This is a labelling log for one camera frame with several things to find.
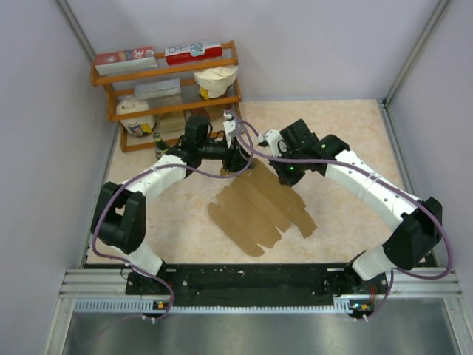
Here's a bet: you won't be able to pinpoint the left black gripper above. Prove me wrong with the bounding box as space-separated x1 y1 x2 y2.
198 134 254 172

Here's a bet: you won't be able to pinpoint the brown cardboard box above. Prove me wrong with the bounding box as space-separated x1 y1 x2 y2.
208 159 317 257

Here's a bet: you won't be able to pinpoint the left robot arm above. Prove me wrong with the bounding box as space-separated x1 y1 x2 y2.
90 113 251 294

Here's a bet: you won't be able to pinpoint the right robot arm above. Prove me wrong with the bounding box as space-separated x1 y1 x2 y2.
263 119 442 293

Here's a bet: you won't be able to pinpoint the red white wrap box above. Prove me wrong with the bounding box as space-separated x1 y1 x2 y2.
164 41 223 65

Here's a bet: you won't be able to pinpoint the clear plastic box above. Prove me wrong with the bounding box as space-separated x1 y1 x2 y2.
134 78 181 100

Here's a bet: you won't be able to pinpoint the red grey foil box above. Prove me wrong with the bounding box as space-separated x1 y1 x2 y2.
94 47 157 75

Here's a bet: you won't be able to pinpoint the brown bread pieces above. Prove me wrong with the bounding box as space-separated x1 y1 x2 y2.
190 104 231 121

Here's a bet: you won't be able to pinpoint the tan cardboard packet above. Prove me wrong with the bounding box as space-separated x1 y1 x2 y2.
157 95 186 134

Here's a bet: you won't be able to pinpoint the green glass bottle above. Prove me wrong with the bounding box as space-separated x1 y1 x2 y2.
153 132 171 160

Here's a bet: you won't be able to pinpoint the white paper bag upper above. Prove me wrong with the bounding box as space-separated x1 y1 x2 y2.
194 65 239 100

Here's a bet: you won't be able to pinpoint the white paper bag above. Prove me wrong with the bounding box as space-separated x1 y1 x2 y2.
115 95 156 138
194 65 239 100

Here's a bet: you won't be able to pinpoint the white paper bag lower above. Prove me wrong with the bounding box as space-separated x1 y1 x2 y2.
115 95 156 138

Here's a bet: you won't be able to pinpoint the wooden shelf rack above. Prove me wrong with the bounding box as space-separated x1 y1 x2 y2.
90 41 242 152

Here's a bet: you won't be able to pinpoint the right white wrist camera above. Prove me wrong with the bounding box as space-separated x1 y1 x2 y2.
257 129 287 158

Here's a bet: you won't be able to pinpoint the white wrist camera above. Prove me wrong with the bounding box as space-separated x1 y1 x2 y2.
257 129 287 158
223 109 244 147

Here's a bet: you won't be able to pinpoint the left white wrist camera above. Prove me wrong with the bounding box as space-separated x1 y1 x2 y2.
223 109 244 147

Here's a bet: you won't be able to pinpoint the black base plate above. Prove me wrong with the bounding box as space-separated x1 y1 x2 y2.
126 263 387 307

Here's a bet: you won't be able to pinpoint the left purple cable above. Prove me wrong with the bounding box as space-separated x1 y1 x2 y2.
89 110 259 322

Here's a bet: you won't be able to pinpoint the purple cable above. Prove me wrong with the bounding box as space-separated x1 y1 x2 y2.
89 110 259 322
236 117 456 321

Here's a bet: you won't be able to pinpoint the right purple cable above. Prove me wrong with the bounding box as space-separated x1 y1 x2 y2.
236 117 456 321

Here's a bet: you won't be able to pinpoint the aluminium front rail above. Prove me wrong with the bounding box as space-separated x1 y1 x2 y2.
60 264 461 318

